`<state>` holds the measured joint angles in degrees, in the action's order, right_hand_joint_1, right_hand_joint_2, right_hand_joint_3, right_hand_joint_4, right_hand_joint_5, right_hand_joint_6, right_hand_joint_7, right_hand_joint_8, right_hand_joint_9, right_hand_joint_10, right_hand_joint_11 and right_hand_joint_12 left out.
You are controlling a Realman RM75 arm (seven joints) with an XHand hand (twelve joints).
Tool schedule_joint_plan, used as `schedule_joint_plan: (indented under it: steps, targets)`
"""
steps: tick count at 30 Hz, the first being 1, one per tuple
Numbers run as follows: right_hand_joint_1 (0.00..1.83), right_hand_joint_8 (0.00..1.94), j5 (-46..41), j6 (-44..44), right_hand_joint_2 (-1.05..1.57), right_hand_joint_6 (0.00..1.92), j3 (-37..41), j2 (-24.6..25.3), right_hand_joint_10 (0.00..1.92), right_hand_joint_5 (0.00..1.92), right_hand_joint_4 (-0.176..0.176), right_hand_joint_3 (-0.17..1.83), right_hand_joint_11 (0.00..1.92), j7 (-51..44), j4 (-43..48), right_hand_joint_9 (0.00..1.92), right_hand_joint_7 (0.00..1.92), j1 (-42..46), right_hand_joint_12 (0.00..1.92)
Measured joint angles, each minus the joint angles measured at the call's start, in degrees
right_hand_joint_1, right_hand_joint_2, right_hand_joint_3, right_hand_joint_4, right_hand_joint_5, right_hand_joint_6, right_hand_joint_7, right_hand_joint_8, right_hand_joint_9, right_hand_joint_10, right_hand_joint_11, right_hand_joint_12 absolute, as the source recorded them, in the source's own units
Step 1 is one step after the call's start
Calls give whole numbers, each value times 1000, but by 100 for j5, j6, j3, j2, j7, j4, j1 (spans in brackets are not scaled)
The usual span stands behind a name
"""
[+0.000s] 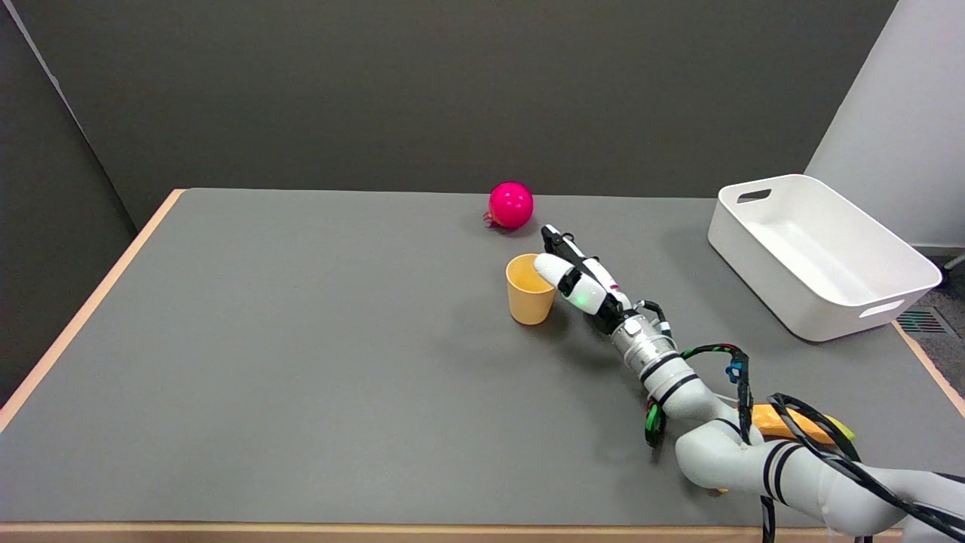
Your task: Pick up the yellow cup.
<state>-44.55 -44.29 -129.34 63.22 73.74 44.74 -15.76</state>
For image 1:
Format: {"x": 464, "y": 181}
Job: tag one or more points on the yellow plastic cup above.
{"x": 528, "y": 296}

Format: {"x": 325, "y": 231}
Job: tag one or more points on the white plastic bin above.
{"x": 818, "y": 253}

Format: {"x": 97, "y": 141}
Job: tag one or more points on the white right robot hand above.
{"x": 584, "y": 280}

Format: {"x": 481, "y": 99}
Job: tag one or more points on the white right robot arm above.
{"x": 754, "y": 445}

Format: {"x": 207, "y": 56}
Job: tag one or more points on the yellow toy banana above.
{"x": 791, "y": 426}

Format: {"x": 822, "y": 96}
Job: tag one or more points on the red pomegranate toy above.
{"x": 510, "y": 204}

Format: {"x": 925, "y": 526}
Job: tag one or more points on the floor vent grate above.
{"x": 923, "y": 320}

